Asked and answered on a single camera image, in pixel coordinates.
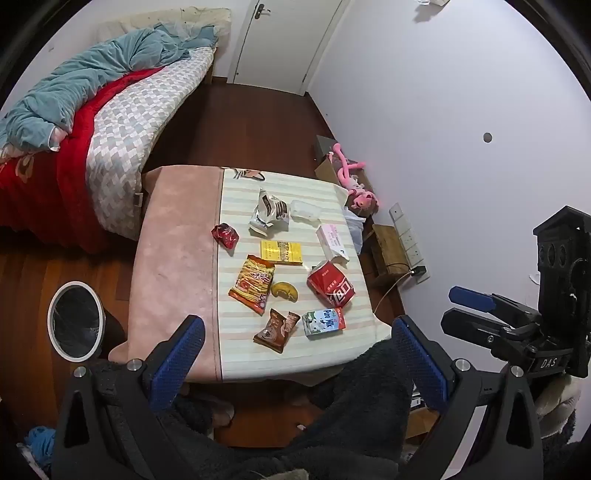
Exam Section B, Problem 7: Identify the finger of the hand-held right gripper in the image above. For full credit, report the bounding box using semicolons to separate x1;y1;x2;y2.
449;285;543;326
441;308;514;343

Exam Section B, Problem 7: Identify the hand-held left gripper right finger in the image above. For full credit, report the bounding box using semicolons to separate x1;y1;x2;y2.
392;315;544;480

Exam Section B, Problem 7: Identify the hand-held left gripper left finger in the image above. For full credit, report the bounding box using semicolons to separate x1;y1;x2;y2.
51;315;206;480

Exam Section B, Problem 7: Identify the brown snack wrapper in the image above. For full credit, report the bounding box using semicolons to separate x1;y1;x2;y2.
253;308;302;354

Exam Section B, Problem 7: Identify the orange snack packet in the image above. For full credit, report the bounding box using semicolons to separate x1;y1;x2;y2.
228;255;276;317

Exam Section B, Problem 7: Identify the blue and white milk carton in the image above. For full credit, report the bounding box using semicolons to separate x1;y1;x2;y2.
302;308;347;340

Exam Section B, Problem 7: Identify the round white trash bin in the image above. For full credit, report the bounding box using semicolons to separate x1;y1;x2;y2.
47;281;108;361

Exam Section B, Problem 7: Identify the red white snack bag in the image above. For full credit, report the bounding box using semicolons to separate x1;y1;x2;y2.
307;259;357;309

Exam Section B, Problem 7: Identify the red candy wrapper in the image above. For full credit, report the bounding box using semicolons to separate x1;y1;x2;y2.
211;223;240;250

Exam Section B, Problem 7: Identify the yellow box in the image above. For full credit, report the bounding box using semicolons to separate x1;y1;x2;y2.
260;240;303;265

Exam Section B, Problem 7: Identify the clear plastic bag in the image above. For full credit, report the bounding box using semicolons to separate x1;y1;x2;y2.
290;199;322;223

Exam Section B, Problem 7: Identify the small brown cardboard box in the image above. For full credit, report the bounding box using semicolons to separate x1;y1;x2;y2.
405;406;441;446

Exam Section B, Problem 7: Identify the beige slipper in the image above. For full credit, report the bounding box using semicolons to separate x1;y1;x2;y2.
205;398;236;428

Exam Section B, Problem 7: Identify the white power strip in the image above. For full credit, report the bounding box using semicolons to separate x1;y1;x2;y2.
389;202;426;273

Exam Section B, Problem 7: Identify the wooden crate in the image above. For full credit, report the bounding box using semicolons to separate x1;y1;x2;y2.
369;224;416;278

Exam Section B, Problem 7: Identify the pink table blanket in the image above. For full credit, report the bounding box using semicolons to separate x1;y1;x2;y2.
110;165;227;381

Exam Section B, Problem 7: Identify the striped table cloth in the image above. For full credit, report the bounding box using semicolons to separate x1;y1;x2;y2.
211;167;393;381

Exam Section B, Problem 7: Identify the white plastic bag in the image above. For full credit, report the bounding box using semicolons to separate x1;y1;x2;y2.
344;208;371;254

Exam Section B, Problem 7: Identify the pink and white tissue box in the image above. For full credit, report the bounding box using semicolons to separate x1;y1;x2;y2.
316;223;351;264

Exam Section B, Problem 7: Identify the pink plush toy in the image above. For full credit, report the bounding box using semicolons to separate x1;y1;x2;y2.
330;143;382;215

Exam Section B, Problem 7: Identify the blue cloth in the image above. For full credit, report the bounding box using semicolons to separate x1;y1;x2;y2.
23;425;58;468

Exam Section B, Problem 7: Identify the red blanket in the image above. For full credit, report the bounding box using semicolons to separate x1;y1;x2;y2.
0;67;167;254

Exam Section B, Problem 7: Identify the checkered bed sheet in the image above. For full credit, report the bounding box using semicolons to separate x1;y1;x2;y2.
85;46;215;241

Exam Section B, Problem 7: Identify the teal duvet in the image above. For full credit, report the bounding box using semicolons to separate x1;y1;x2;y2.
0;23;220;153

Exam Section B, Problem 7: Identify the white door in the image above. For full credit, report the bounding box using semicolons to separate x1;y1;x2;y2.
233;0;346;95

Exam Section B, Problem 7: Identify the thin white cable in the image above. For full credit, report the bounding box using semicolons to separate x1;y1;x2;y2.
372;270;414;320

